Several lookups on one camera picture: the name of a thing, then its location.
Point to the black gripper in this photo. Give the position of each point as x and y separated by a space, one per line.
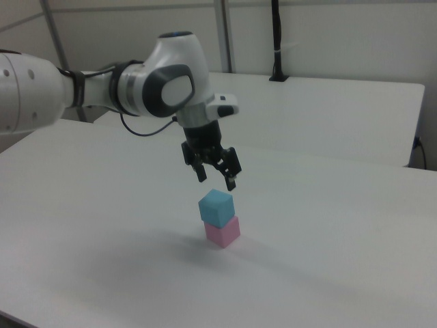
203 140

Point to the blue cube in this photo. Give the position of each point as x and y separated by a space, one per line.
215 209

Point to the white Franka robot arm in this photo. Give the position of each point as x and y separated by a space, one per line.
102 89

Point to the pink cube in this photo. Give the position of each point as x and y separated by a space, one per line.
225 235

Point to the black pole with base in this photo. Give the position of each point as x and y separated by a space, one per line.
276 41

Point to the vertical aluminium frame post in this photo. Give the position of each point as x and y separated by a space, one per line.
226 37

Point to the slanted aluminium frame post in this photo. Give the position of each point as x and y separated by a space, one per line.
56 37

